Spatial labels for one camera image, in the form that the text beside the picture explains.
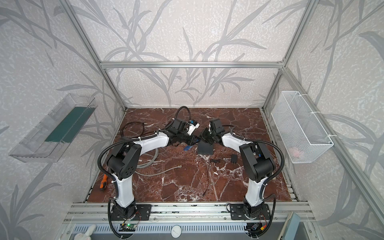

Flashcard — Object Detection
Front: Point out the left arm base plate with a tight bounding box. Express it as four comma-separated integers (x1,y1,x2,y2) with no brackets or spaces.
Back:
110,204,152,221

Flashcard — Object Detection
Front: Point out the white wire mesh basket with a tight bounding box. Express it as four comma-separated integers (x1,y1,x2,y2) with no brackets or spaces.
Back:
272,91,334,164

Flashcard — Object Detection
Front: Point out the green lit circuit board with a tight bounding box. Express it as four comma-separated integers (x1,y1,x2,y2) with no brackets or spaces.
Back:
119,224,138,232

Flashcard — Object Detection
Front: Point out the grey blue panel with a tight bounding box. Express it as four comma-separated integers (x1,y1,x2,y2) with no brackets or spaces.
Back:
277,212,301,240

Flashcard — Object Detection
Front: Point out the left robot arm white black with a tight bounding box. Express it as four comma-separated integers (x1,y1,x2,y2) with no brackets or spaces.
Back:
97,106,199,240

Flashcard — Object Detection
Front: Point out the pink object in basket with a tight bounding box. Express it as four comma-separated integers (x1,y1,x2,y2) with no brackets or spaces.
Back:
288,147,304,160

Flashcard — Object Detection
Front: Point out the white plush toy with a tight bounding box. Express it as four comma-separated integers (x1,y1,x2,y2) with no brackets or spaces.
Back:
74,225,97,240

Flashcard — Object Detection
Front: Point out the black coiled cable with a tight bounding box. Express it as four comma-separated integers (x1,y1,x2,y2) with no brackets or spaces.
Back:
119,121,160,141

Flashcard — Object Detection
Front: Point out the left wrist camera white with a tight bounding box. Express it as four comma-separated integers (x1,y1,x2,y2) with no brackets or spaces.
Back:
187,120,200,135

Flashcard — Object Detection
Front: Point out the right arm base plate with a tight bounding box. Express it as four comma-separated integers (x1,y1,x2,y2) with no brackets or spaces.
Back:
227,204,271,221

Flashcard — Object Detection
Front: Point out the round white gauge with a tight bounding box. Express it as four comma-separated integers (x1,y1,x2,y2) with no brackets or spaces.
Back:
171,225,182,239

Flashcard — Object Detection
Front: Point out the orange handled screwdriver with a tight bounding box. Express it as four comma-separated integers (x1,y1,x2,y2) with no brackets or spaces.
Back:
99,174,108,192

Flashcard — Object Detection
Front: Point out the grey ethernet cable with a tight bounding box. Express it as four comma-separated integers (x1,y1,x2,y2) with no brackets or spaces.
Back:
131,146,183,177

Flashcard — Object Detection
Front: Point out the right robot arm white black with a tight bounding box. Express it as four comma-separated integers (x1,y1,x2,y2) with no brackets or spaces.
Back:
199,119,285,239

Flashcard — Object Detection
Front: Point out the clear plastic wall bin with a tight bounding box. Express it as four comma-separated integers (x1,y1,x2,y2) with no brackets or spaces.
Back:
9,94,98,163

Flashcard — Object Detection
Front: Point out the blue ethernet cable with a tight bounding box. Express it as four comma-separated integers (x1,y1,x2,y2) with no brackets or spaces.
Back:
182,137,201,152

